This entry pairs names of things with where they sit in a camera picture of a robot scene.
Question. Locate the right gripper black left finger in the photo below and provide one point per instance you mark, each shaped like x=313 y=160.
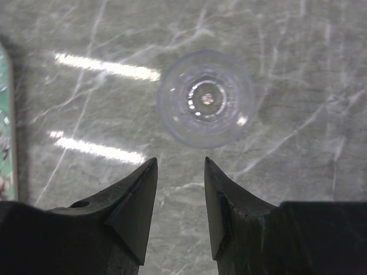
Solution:
x=106 y=233

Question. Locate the clear glass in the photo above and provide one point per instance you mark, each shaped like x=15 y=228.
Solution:
x=206 y=99

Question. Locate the green floral bird tray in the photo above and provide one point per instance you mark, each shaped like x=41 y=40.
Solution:
x=9 y=171

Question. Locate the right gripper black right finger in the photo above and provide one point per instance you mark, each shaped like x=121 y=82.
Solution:
x=250 y=236

